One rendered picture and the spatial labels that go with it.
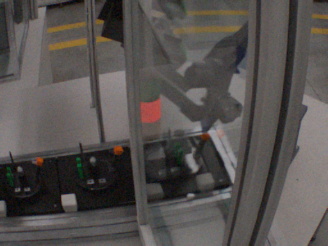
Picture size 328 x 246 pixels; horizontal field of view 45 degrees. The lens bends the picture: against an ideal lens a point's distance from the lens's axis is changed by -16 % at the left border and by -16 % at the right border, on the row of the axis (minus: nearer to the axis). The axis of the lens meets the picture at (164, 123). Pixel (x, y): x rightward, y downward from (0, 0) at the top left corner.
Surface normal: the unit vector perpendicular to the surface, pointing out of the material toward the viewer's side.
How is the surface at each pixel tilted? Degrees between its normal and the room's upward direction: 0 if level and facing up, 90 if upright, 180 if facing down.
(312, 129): 0
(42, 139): 0
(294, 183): 0
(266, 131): 90
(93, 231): 90
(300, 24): 90
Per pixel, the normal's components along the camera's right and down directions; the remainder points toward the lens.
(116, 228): 0.23, 0.59
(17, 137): -0.01, -0.79
